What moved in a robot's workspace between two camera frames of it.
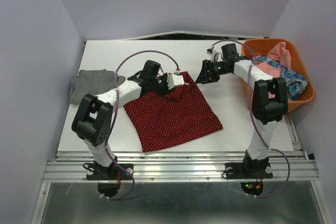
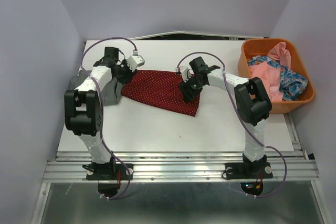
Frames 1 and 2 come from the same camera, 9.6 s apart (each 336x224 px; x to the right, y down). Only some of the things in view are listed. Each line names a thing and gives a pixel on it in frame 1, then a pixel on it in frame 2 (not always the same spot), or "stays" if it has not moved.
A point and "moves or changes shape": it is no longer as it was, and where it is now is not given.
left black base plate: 113,172 stays
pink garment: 279,51 stays
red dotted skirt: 160,121 moves or changes shape
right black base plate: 248,170 stays
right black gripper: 205,76 → 184,87
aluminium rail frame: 291,166 stays
